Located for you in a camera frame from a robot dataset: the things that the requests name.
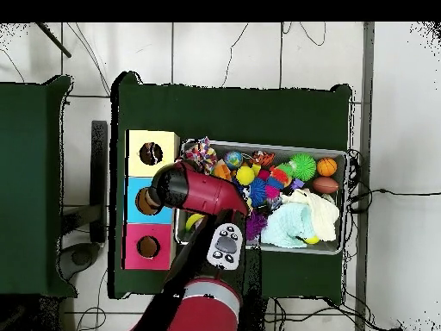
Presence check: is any wooden three-hole box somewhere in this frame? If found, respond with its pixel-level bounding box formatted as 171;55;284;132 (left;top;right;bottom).
121;128;181;271

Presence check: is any dark green tablecloth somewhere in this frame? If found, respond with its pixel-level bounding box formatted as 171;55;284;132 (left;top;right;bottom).
0;74;78;298
108;71;353;300

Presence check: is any yellow ball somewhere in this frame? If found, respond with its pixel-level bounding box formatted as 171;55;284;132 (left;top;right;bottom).
235;165;256;186

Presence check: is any small orange basketball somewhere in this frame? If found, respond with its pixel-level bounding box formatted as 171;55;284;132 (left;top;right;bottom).
315;157;339;178

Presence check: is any green spiky ball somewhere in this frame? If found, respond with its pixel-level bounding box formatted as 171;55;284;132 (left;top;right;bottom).
288;152;317;183

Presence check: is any black panel stand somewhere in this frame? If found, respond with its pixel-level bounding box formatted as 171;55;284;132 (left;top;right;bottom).
90;120;109;244

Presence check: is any brown toy football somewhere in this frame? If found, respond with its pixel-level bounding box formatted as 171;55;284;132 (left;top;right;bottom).
311;176;340;195

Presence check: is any black cable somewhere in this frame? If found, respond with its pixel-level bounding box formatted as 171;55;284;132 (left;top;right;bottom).
347;187;441;211

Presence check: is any globe print ball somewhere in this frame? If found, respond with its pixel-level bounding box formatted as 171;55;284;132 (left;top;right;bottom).
223;150;245;171

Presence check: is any black rod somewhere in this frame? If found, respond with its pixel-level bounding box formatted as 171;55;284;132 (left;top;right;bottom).
34;22;72;59

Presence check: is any gray rounded stand base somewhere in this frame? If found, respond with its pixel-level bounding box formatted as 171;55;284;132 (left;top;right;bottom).
58;241;102;281

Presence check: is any silver mesh bin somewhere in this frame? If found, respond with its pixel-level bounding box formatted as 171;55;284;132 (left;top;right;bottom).
175;138;348;256

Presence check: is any purple spiky toy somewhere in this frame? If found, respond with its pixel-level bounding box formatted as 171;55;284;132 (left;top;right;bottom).
245;209;269;241

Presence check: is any mint knitted cloth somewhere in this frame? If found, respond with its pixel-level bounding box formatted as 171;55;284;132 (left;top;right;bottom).
259;202;313;249

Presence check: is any cream knitted cloth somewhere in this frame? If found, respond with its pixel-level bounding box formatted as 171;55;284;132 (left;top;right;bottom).
280;188;341;243

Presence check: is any orange plastic block tray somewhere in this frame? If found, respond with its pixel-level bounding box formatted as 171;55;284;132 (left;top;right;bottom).
212;159;233;183

